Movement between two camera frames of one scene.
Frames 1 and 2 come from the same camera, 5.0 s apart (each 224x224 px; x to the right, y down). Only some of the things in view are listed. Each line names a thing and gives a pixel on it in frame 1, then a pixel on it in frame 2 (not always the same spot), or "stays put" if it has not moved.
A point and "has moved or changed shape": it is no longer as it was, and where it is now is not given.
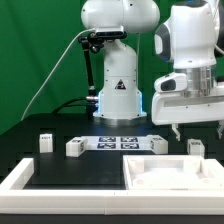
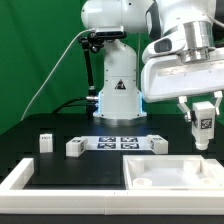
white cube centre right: [157, 144] stays put
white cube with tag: [195, 147] has moved or changed shape
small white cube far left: [46, 143] stays put
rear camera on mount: [111, 34] stays put
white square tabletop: [172, 172] stays put
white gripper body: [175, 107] to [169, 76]
